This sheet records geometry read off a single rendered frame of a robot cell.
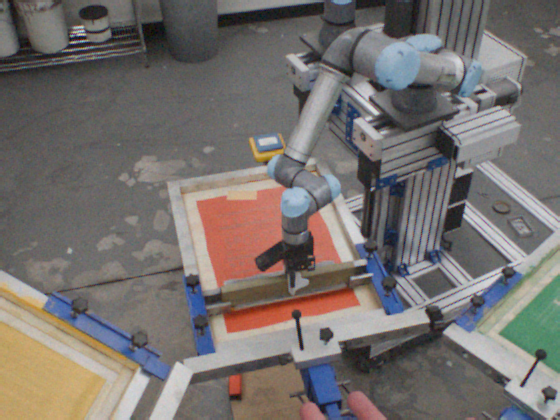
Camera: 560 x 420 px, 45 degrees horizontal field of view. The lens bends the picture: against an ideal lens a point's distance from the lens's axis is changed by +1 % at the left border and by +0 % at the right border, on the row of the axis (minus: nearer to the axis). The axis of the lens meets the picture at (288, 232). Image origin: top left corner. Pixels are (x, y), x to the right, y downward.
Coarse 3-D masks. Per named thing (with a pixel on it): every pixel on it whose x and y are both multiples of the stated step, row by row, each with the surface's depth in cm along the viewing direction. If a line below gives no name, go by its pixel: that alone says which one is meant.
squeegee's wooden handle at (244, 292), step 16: (304, 272) 198; (320, 272) 198; (336, 272) 199; (352, 272) 201; (224, 288) 194; (240, 288) 194; (256, 288) 195; (272, 288) 197; (288, 288) 198; (304, 288) 200
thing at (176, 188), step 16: (320, 160) 248; (208, 176) 242; (224, 176) 242; (240, 176) 242; (256, 176) 244; (176, 192) 236; (192, 192) 241; (176, 208) 229; (336, 208) 230; (176, 224) 224; (352, 224) 223; (352, 240) 217; (192, 256) 213; (192, 272) 208; (336, 320) 194; (352, 320) 193; (256, 336) 190; (272, 336) 190; (288, 336) 190
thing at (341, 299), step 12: (264, 192) 241; (276, 192) 240; (264, 204) 236; (312, 216) 231; (312, 228) 227; (324, 228) 227; (324, 240) 222; (324, 252) 218; (336, 252) 218; (348, 288) 207; (300, 300) 204; (312, 300) 204; (324, 300) 204; (336, 300) 204; (348, 300) 204; (312, 312) 200; (324, 312) 200
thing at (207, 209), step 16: (208, 208) 235; (224, 208) 235; (240, 208) 234; (208, 224) 229; (208, 240) 223; (224, 256) 218; (224, 272) 212; (256, 272) 212; (272, 304) 203; (288, 304) 203; (224, 320) 198; (240, 320) 198; (256, 320) 198; (272, 320) 198
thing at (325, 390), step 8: (312, 368) 176; (320, 368) 176; (328, 368) 176; (312, 376) 174; (320, 376) 174; (328, 376) 174; (312, 384) 173; (320, 384) 172; (328, 384) 172; (336, 384) 172; (312, 392) 175; (320, 392) 170; (328, 392) 170; (336, 392) 170; (320, 400) 169; (328, 400) 169; (336, 400) 169; (320, 408) 169
